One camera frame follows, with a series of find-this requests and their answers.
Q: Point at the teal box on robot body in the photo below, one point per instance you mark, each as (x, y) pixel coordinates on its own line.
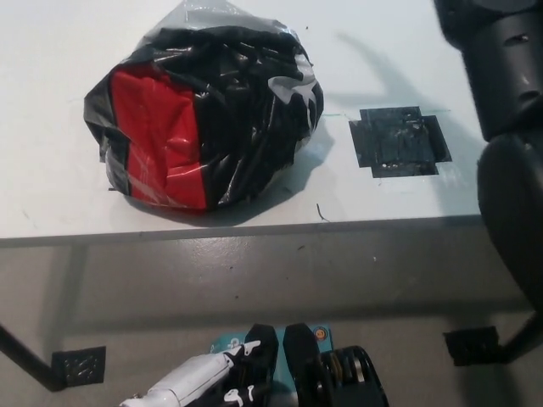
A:
(324, 335)

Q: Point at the black plastic bag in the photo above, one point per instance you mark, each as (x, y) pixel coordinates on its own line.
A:
(212, 106)

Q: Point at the black tape patch on table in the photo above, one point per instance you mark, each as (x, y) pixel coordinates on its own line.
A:
(399, 144)

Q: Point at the black table leg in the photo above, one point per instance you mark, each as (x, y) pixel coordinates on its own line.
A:
(25, 356)

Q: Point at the black floor tape patch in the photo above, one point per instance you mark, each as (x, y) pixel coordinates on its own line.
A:
(80, 364)
(471, 345)

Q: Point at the white and black left hand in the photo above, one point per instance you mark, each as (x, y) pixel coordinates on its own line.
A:
(195, 373)

